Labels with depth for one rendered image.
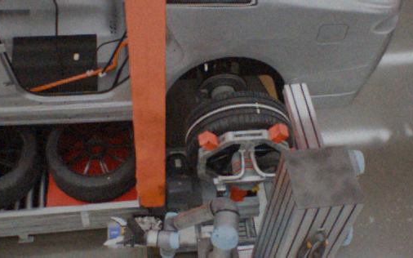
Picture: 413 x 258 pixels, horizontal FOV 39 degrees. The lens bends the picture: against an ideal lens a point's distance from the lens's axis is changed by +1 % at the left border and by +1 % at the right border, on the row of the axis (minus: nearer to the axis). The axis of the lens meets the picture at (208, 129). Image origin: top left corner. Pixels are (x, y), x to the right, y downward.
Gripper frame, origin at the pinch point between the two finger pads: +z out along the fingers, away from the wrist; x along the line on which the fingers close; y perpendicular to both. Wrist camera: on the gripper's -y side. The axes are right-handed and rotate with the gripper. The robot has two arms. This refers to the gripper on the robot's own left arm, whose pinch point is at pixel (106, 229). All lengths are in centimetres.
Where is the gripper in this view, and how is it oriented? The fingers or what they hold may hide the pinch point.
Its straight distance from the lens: 288.6
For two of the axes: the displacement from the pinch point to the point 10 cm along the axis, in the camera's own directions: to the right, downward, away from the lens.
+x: 0.9, -7.2, 6.9
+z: -9.9, -1.2, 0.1
